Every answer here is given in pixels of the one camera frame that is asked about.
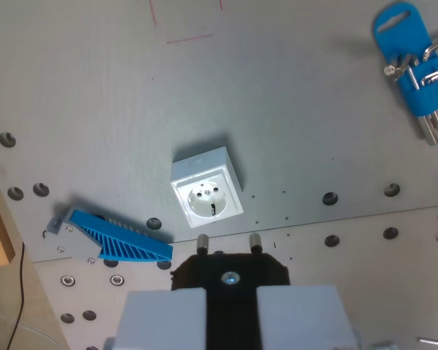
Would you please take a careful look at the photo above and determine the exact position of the medium silver hex key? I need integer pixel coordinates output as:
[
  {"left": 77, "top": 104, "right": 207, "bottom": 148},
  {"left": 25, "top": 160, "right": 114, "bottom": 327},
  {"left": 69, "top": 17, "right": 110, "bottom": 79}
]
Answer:
[{"left": 422, "top": 29, "right": 438, "bottom": 136}]

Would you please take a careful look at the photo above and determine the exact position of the thin silver hex key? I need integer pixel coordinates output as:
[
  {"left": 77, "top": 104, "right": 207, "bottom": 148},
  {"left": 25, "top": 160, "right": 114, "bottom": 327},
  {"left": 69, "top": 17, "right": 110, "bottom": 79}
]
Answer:
[{"left": 407, "top": 65, "right": 421, "bottom": 90}]

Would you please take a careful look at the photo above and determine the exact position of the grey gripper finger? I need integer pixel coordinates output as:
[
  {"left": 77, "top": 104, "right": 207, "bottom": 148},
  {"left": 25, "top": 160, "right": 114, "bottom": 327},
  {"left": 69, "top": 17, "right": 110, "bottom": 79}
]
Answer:
[
  {"left": 102, "top": 287, "right": 208, "bottom": 350},
  {"left": 256, "top": 284, "right": 360, "bottom": 350}
]

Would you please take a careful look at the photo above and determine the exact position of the white wall socket box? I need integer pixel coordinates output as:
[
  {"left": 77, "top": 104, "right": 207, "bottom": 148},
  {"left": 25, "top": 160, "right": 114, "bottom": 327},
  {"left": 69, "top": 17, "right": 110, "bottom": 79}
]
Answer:
[{"left": 169, "top": 146, "right": 245, "bottom": 230}]

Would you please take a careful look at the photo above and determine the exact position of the black cable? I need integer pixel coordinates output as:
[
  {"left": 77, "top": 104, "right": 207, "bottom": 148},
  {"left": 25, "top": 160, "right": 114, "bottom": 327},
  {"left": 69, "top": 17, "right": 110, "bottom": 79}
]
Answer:
[{"left": 5, "top": 240, "right": 26, "bottom": 350}]

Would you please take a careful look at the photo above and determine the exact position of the blue hex key holder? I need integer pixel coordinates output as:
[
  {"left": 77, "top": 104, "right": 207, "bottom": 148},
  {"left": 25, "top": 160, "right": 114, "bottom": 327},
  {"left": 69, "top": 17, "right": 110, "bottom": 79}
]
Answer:
[{"left": 372, "top": 2, "right": 438, "bottom": 117}]

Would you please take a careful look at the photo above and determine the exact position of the black two-pin power plug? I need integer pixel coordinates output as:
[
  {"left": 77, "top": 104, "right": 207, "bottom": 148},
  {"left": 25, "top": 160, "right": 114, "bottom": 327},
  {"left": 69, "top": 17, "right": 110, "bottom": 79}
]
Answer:
[{"left": 169, "top": 233, "right": 291, "bottom": 350}]

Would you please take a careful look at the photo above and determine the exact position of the small silver hex key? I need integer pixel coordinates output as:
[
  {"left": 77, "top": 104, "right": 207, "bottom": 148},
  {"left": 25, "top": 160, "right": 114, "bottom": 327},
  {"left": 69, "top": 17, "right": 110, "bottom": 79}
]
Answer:
[{"left": 420, "top": 68, "right": 438, "bottom": 128}]

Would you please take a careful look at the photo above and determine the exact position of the blue ribbed wedge part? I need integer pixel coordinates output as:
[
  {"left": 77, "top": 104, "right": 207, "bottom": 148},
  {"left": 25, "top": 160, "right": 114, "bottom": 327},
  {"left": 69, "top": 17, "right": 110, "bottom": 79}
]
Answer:
[{"left": 68, "top": 208, "right": 174, "bottom": 264}]

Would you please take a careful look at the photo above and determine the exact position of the grey mounting bracket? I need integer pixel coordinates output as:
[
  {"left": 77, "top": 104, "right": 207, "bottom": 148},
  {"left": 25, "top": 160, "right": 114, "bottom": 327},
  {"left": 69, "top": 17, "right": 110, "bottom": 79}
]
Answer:
[{"left": 43, "top": 210, "right": 102, "bottom": 265}]

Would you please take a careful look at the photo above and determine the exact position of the large silver hex key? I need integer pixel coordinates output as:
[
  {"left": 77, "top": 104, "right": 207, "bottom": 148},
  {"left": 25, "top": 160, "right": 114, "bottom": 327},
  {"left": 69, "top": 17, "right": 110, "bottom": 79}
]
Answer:
[{"left": 384, "top": 53, "right": 438, "bottom": 147}]

